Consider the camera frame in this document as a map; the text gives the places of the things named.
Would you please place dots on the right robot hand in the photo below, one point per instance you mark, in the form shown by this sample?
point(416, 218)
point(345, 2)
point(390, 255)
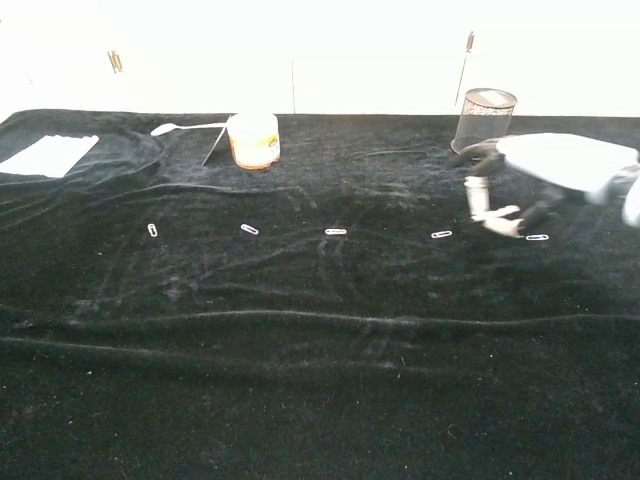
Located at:
point(560, 160)

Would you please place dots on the small metal paper clip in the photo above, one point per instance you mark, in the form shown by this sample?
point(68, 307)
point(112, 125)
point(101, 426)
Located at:
point(335, 231)
point(152, 230)
point(538, 237)
point(441, 234)
point(249, 229)

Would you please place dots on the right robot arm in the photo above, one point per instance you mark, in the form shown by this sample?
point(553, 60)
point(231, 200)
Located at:
point(631, 200)

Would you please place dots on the black mesh pen holder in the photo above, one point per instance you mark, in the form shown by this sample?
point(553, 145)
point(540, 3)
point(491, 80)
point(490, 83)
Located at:
point(482, 117)

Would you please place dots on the woven folding screen panel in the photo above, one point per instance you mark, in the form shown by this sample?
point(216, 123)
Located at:
point(560, 55)
point(65, 55)
point(205, 55)
point(380, 55)

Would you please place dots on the dark screen hinge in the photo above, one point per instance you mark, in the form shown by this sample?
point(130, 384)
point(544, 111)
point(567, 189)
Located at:
point(470, 42)

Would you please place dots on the black velvet tablecloth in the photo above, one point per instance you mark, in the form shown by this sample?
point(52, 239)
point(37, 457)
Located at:
point(320, 350)

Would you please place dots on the jar with orange label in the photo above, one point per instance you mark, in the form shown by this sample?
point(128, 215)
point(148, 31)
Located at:
point(254, 142)

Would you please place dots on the playing card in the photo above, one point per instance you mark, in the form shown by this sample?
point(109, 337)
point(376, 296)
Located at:
point(215, 143)

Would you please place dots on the white plastic spoon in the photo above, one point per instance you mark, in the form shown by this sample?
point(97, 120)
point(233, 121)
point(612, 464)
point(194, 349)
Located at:
point(162, 129)

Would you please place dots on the brass screen hinge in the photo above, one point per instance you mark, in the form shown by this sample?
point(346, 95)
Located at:
point(115, 61)

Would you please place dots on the white paper napkin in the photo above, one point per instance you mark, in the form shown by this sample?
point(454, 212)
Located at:
point(45, 155)

